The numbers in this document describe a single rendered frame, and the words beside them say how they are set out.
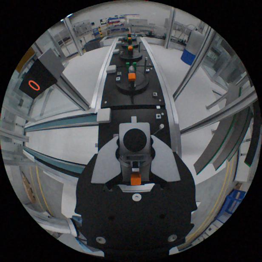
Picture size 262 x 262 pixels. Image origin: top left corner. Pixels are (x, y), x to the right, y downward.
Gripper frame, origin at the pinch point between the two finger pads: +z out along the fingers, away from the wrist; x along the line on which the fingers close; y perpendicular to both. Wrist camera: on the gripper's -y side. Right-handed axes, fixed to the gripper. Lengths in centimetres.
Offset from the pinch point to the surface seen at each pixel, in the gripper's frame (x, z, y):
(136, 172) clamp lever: 0.2, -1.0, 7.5
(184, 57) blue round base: 52, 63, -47
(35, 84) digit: -18.5, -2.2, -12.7
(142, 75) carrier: 4.2, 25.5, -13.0
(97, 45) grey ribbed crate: -65, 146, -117
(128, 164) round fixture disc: -1.9, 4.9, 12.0
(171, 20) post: 42, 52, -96
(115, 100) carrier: -6.3, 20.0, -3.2
